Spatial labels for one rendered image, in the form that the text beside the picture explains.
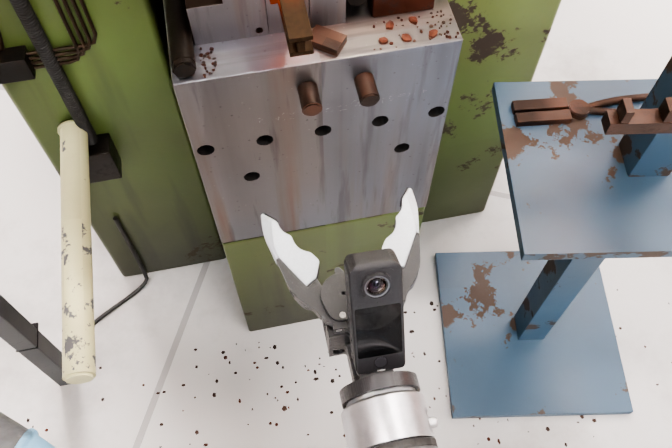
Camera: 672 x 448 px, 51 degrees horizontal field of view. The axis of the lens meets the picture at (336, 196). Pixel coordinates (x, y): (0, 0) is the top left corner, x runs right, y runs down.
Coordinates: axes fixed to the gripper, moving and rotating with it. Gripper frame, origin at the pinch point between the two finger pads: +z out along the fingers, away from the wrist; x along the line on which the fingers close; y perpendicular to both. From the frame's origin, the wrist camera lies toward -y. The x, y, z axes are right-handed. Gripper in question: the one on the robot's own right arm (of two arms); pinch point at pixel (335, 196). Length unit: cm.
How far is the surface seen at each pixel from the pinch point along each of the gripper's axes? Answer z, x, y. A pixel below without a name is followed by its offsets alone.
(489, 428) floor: -8, 33, 100
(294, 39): 20.3, -0.6, -1.2
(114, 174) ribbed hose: 40, -33, 48
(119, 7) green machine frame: 45, -23, 13
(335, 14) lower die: 30.6, 6.2, 6.6
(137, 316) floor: 34, -41, 100
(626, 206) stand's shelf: 5, 43, 26
